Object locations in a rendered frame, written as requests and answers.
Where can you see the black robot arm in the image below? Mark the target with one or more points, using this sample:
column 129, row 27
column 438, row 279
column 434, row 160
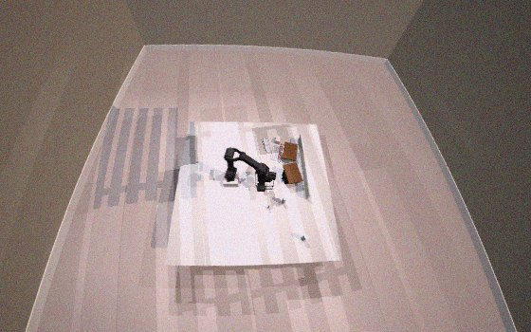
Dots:
column 261, row 169

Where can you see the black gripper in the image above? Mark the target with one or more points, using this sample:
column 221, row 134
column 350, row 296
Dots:
column 261, row 185

